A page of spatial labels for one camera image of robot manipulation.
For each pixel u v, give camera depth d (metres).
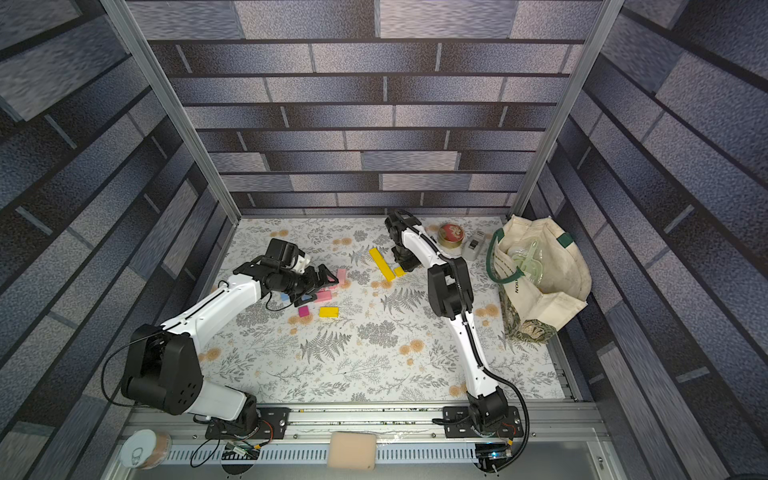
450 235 1.10
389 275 1.03
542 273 0.96
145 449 0.66
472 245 1.07
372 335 0.90
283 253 0.70
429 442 0.74
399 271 1.02
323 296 0.97
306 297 0.80
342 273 1.02
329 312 0.94
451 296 0.66
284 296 0.77
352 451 0.71
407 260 0.92
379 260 1.07
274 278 0.64
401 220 0.82
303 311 0.93
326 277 0.79
